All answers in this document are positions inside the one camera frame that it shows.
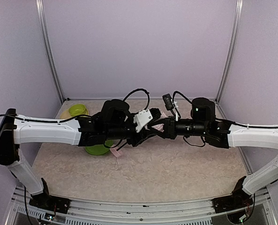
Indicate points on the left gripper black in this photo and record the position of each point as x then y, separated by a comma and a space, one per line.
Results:
134, 138

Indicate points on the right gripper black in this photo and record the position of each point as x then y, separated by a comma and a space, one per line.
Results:
169, 129

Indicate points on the pink and black umbrella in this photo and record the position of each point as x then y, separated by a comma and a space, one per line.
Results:
116, 151

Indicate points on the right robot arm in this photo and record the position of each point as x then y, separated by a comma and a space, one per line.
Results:
224, 134

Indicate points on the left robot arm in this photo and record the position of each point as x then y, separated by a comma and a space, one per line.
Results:
113, 122

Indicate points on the green plate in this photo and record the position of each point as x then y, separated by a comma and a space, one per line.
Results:
97, 150

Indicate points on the green bowl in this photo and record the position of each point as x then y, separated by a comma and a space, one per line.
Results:
77, 109

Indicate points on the beige plate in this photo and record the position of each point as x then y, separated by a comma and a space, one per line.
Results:
66, 115

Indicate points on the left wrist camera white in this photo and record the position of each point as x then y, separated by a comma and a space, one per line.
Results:
144, 117

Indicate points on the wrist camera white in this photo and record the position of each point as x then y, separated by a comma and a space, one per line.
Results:
144, 117
170, 106

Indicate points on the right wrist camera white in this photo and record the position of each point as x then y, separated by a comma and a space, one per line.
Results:
170, 106

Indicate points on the front aluminium rail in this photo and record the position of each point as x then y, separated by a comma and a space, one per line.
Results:
90, 212

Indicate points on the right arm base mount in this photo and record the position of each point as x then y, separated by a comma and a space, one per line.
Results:
231, 202

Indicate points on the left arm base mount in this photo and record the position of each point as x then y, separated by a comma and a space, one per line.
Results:
51, 203

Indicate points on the right aluminium corner post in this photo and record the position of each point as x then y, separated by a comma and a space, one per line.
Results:
231, 49

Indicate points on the aluminium corner post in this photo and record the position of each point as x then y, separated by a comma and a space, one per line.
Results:
48, 50
231, 49

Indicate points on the left aluminium corner post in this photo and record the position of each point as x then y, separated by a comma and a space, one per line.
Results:
48, 50

